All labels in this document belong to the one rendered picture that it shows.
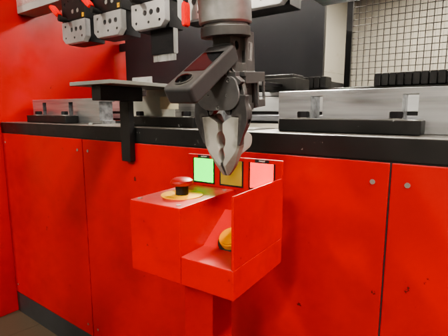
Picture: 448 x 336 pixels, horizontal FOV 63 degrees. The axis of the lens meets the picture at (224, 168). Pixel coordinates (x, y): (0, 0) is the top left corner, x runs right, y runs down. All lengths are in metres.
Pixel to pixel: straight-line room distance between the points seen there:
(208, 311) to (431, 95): 0.59
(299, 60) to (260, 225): 1.03
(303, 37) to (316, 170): 0.83
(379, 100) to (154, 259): 0.56
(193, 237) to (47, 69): 1.50
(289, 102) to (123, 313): 0.87
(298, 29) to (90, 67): 1.10
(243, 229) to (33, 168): 1.23
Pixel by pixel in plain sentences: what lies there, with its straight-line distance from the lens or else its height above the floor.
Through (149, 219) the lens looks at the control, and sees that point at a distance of 0.59.
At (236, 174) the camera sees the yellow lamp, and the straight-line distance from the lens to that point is 0.66.
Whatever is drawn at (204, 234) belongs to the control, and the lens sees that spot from 0.61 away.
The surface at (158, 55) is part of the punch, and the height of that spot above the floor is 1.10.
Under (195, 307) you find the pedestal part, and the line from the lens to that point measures 0.66.
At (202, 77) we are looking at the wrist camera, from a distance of 0.46.
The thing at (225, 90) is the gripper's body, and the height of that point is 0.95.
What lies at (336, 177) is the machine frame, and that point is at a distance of 0.76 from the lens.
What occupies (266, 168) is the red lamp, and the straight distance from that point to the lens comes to 0.62.
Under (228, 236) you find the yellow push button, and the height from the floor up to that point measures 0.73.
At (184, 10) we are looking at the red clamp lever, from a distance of 1.08.
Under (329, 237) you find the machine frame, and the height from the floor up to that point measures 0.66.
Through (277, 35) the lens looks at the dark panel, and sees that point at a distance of 1.57.
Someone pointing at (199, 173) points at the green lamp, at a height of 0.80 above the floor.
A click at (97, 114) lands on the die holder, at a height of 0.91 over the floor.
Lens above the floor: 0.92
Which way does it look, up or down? 9 degrees down
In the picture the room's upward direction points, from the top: straight up
